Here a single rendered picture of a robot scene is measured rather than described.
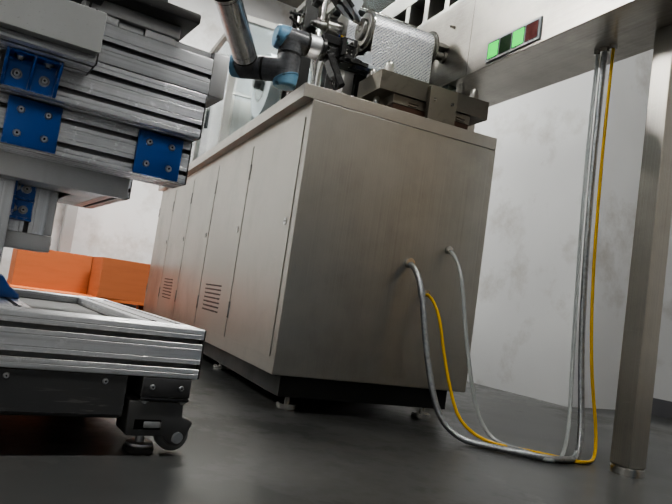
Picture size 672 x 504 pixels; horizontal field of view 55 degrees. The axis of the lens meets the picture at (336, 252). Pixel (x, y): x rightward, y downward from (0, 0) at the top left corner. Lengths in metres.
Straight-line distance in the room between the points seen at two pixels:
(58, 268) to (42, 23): 3.85
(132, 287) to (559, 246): 2.82
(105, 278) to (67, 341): 3.47
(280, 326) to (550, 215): 1.96
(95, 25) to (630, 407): 1.44
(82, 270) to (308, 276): 3.34
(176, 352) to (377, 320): 0.81
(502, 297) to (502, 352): 0.29
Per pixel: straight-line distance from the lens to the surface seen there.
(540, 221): 3.41
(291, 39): 2.10
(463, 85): 2.39
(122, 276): 4.62
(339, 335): 1.81
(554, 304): 3.27
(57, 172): 1.38
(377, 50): 2.25
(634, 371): 1.76
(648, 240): 1.77
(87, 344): 1.14
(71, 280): 4.95
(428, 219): 1.94
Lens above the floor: 0.31
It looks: 5 degrees up
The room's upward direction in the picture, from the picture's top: 8 degrees clockwise
